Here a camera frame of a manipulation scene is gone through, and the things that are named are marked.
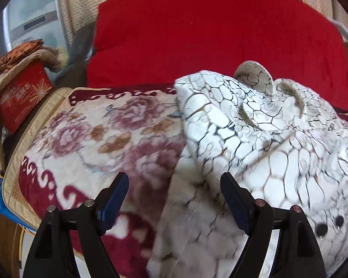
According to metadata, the red printed box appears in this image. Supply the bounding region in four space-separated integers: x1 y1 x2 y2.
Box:
0 62 53 132

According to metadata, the grey cloth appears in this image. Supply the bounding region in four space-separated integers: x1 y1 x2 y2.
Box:
67 23 97 88

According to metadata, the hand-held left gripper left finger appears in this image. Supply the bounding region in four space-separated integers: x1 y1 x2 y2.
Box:
23 172 130 278

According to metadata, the white crackle print garment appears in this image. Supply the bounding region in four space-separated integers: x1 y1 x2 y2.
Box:
146 61 348 278

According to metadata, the floral plush blanket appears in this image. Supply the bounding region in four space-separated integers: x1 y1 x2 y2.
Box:
1 82 348 267

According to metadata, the white metal rail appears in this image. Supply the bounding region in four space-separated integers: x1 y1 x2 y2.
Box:
331 19 348 50

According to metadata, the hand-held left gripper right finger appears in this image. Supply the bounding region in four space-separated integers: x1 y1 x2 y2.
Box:
220 172 328 278

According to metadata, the wooden cabinet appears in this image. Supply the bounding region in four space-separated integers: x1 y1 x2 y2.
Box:
0 211 26 278

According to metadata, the red quilt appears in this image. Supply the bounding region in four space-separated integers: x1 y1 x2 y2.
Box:
86 0 348 113

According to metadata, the grey white appliance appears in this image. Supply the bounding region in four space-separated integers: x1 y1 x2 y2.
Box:
3 0 73 55

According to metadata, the orange patterned cushion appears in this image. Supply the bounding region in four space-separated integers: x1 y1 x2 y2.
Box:
0 39 44 79

